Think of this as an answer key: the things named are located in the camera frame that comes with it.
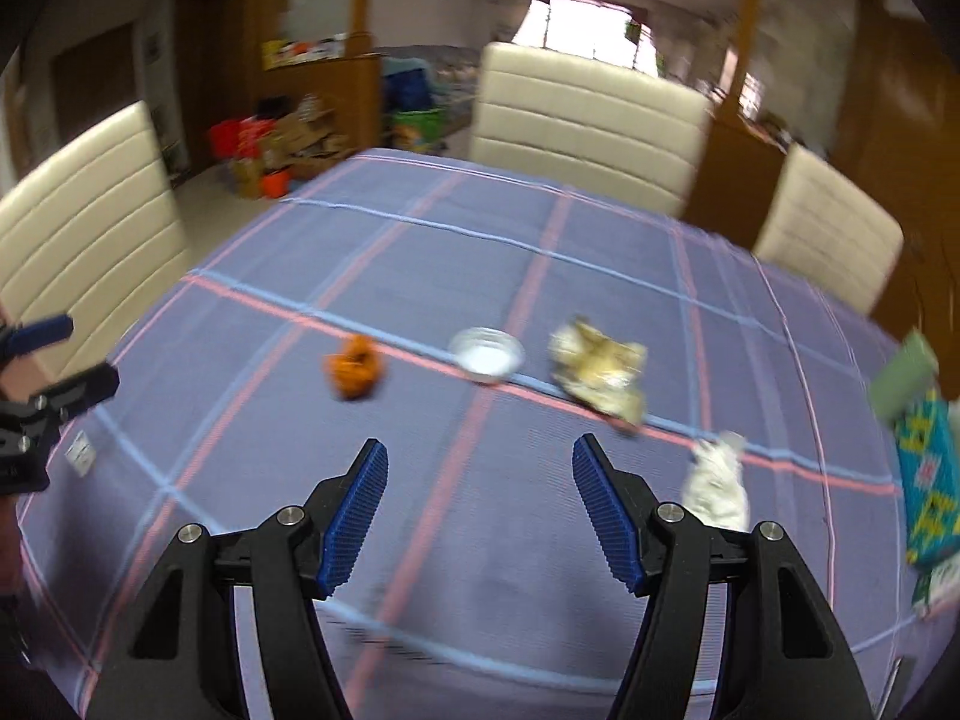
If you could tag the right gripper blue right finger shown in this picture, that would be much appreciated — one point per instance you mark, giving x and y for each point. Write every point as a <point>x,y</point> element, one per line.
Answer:
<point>784,654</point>

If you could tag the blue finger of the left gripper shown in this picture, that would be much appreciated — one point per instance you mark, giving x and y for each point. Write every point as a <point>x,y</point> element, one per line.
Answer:
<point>73,396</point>
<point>23,339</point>

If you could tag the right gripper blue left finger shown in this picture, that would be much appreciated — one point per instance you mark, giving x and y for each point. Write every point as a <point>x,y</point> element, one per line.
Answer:
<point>176,653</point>

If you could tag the orange peel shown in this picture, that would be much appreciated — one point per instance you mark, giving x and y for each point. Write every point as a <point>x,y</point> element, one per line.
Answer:
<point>356,369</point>

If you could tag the white tissue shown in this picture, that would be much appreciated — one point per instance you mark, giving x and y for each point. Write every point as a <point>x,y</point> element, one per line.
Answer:
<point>713,490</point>

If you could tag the gold wrapper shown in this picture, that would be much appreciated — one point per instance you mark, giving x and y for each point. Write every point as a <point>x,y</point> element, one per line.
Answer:
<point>600,373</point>

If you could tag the white sticker on tablecloth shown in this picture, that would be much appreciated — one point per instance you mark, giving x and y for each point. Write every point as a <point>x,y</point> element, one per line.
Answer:
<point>80,454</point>

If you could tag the cream chair left side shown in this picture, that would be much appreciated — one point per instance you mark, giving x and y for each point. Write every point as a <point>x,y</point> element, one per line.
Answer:
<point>95,233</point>

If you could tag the cream chair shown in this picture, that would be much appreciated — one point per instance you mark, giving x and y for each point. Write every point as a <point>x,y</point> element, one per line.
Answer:
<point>825,229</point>
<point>597,127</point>
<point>95,233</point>

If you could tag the small green white carton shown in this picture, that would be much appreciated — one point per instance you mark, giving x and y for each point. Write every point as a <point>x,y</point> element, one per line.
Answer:
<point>937,590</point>

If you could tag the blue plaid tablecloth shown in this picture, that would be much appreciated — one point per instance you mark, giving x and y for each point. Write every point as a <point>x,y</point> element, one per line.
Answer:
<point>481,590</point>

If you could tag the teal beaded tissue box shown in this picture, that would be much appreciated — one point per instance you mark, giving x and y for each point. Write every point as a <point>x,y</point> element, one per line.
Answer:
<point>928,461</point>

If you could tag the red bag on floor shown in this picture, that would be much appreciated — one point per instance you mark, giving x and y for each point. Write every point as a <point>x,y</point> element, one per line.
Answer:
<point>238,139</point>

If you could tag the green cylindrical canister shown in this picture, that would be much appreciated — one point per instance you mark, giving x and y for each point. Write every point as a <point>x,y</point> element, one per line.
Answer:
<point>908,374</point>

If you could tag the cardboard boxes pile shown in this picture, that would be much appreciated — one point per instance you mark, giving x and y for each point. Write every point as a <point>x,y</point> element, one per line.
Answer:
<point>306,142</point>

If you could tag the green colourful bag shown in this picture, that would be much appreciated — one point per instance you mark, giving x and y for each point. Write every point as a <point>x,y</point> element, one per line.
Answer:
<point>420,131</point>

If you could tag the wooden partition cabinet left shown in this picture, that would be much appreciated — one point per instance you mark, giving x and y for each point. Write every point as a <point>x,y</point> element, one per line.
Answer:
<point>293,49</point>

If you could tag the wooden partition cabinet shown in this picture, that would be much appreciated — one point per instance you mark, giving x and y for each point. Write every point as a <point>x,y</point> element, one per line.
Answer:
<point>293,49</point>
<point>737,176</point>

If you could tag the cream chair far right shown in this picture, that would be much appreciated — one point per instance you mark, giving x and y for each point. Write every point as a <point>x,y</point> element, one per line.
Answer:
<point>825,229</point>

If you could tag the grey sofa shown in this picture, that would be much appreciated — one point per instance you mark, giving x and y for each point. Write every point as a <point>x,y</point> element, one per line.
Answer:
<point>431,77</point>

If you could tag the cream chair far centre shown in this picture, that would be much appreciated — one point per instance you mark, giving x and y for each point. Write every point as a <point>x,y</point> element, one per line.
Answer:
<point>597,127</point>

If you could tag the wooden partition cabinet right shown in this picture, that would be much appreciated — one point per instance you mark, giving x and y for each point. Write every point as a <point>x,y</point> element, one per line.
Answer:
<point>737,176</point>

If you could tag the window with curtains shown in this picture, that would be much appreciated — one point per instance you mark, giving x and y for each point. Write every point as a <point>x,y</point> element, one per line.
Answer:
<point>590,29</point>

